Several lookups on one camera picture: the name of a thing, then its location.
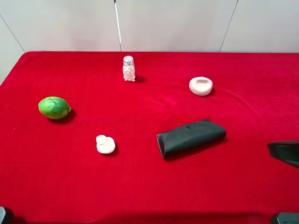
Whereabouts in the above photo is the black glasses pouch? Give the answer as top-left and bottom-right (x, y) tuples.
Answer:
(157, 119), (227, 159)

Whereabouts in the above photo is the glass bottle of white pills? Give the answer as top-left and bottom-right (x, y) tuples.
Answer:
(122, 56), (135, 82)

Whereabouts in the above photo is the white mushroom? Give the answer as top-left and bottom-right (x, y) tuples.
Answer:
(96, 135), (116, 154)

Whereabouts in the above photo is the red velvet tablecloth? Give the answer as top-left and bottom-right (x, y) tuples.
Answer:
(0, 52), (299, 224)

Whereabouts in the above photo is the green lime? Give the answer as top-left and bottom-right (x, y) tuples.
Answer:
(38, 97), (71, 119)

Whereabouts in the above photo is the black base corner right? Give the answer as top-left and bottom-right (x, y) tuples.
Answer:
(271, 212), (299, 224)

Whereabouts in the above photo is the black base corner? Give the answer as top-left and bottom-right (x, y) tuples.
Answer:
(271, 212), (299, 224)
(0, 207), (14, 224)

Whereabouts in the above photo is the black base corner left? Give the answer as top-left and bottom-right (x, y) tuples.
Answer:
(0, 207), (14, 224)

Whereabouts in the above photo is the white wall pole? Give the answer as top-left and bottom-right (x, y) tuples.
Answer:
(114, 0), (123, 52)

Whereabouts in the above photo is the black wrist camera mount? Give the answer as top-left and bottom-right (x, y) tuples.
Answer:
(268, 140), (299, 168)

